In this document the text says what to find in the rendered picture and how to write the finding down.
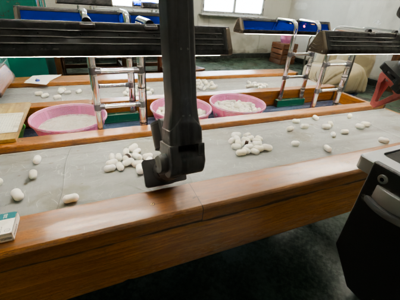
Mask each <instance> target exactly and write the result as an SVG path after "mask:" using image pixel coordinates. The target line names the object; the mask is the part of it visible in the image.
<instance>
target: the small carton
mask: <svg viewBox="0 0 400 300"><path fill-rule="evenodd" d="M19 220H20V216H19V214H18V211H13V212H7V213H3V214H0V243H2V242H8V241H11V240H15V236H16V233H17V228H18V223H19Z"/></svg>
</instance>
